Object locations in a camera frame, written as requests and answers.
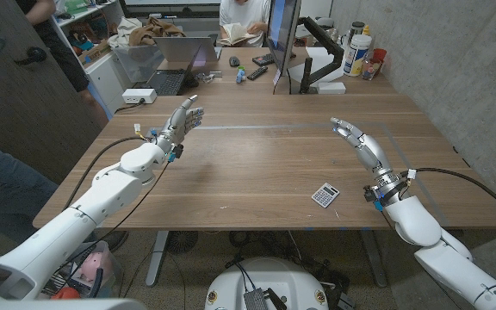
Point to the brown cardboard box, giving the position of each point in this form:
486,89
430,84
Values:
97,51

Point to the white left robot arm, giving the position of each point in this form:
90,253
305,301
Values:
114,189

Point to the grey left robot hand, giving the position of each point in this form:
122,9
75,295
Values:
179,125

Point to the black computer monitor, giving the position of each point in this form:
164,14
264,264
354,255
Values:
284,30

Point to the white paper sheet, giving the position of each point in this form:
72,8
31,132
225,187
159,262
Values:
317,53

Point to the black round floor fan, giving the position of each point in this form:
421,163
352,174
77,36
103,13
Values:
181,242

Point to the small white box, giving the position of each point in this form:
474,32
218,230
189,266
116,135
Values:
331,88

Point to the brown cloth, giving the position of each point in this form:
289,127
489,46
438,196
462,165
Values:
153,30

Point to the red cup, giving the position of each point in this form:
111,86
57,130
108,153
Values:
380,55

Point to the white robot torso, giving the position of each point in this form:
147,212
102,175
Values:
282,280

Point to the black open laptop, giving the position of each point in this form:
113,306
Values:
166,82

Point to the orange object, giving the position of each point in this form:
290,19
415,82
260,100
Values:
65,294

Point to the white pocket calculator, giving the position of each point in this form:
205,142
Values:
325,195

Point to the grey metal table leg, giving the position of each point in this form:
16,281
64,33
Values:
373,258
156,258

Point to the open book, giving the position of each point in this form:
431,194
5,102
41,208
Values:
235,34

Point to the black keyboard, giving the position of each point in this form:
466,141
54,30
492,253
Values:
264,59

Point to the person in white t-shirt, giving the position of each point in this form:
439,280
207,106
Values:
243,10

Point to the yellow bottle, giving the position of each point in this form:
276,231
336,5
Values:
366,30

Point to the black remote control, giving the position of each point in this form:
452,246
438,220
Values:
257,72

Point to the white cloth bag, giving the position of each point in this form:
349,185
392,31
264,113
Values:
123,32

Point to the person in black shorts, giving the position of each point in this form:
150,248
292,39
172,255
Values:
69,64

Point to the white wipes canister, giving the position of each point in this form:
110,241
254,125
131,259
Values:
356,56

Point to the blue toy figure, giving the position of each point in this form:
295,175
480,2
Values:
240,76

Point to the pink piggy bank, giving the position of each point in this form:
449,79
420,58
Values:
95,264

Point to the white cabinet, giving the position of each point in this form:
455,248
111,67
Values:
103,79

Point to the silver open laptop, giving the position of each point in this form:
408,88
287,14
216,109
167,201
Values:
183,48

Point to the white power strip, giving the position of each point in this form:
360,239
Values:
138,95

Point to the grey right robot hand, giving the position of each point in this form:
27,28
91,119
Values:
373,150

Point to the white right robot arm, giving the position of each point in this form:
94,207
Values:
416,219

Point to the clear glass jar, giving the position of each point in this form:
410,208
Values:
370,70

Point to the black computer mouse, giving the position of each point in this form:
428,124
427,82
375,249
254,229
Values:
234,61

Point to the operator in dark jeans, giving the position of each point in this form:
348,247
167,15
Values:
7,198

